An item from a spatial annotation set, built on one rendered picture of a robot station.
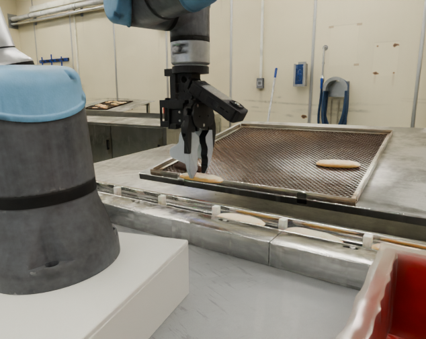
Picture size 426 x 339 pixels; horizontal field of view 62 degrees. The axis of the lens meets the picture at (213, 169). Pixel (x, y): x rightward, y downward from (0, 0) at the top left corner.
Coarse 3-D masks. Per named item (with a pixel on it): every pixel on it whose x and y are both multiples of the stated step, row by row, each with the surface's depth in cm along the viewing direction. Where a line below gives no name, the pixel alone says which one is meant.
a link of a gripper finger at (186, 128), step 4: (188, 116) 64; (184, 120) 66; (188, 120) 65; (184, 124) 65; (188, 124) 65; (192, 124) 66; (184, 128) 65; (188, 128) 65; (192, 128) 66; (184, 132) 65; (188, 132) 65; (192, 132) 66; (184, 136) 66; (188, 136) 65; (184, 140) 65; (188, 140) 65; (184, 144) 67; (188, 144) 65; (184, 148) 67; (188, 148) 66; (184, 152) 67; (188, 152) 66
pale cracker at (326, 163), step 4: (320, 160) 86; (324, 160) 86; (328, 160) 85; (332, 160) 85; (336, 160) 84; (340, 160) 84; (344, 160) 84; (348, 160) 84; (316, 164) 86; (320, 164) 85; (324, 164) 84; (328, 164) 84; (332, 164) 83; (336, 164) 83; (340, 164) 83; (344, 164) 82; (348, 164) 82; (352, 164) 82; (356, 164) 82
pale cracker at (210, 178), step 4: (196, 172) 72; (180, 176) 72; (184, 176) 71; (188, 176) 70; (196, 176) 70; (200, 176) 69; (204, 176) 69; (208, 176) 69; (212, 176) 69; (216, 176) 69; (196, 180) 69; (200, 180) 69; (204, 180) 68; (208, 180) 68; (212, 180) 68; (216, 180) 68; (220, 180) 68
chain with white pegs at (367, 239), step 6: (114, 192) 85; (120, 192) 85; (162, 198) 77; (216, 210) 69; (282, 222) 62; (282, 228) 62; (366, 234) 56; (366, 240) 55; (372, 240) 55; (366, 246) 55
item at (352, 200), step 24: (240, 144) 109; (264, 144) 106; (288, 144) 104; (312, 144) 102; (336, 144) 100; (360, 144) 98; (384, 144) 92; (168, 168) 94; (216, 168) 91; (264, 168) 87; (288, 168) 86; (312, 168) 84; (336, 168) 83; (288, 192) 71; (312, 192) 69; (360, 192) 68
